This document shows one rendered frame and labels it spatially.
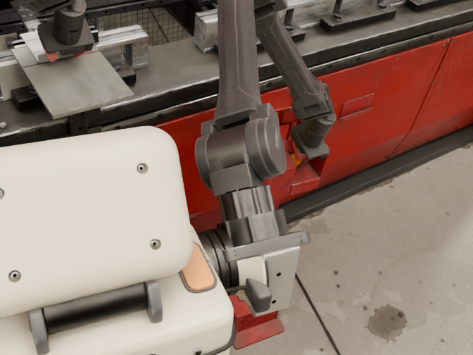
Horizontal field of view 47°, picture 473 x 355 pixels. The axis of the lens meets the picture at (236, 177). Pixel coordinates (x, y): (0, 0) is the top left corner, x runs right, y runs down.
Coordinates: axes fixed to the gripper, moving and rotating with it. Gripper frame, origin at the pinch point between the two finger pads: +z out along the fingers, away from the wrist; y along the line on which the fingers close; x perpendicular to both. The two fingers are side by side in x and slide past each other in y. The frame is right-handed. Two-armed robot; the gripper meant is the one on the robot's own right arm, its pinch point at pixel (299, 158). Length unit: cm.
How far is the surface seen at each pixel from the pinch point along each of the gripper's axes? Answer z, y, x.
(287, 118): -3.0, 11.2, -0.8
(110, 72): -21, 22, 46
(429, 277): 70, -32, -71
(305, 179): 2.9, -5.4, -0.3
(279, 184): 0.8, -5.4, 8.8
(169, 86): -6.7, 26.5, 28.7
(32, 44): -17, 37, 60
